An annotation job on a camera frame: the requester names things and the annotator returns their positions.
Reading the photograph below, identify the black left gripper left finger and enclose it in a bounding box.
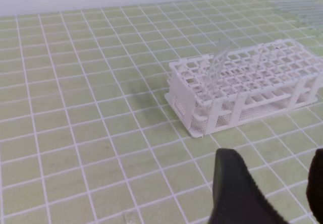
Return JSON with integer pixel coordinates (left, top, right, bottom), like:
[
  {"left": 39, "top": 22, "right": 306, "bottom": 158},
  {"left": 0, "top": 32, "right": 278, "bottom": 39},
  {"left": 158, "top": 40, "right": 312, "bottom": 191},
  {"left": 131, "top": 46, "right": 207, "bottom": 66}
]
[{"left": 208, "top": 148, "right": 287, "bottom": 224}]

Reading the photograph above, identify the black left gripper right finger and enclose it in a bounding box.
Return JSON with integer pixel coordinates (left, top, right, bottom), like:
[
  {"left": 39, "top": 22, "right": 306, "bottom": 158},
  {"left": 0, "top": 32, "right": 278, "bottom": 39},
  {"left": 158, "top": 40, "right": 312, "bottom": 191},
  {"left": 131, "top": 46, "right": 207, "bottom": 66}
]
[{"left": 306, "top": 148, "right": 323, "bottom": 223}]

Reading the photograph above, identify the clear glass test tube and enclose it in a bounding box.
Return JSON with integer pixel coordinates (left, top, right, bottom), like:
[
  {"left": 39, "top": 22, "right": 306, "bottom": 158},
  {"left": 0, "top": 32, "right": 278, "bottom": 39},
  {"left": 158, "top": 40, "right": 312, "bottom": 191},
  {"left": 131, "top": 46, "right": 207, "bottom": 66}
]
[{"left": 193, "top": 38, "right": 233, "bottom": 120}]

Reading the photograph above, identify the white plastic test tube rack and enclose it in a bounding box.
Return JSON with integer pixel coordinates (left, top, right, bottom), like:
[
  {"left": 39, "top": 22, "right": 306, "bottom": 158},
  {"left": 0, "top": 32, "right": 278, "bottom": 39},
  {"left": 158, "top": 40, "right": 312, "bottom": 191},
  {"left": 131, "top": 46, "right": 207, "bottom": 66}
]
[{"left": 165, "top": 39, "right": 322, "bottom": 138}]

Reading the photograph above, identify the green checkered tablecloth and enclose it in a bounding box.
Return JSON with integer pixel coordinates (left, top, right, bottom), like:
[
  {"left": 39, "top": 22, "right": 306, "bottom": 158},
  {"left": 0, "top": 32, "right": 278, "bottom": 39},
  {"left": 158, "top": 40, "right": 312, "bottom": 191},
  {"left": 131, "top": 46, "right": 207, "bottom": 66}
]
[{"left": 1, "top": 0, "right": 322, "bottom": 223}]

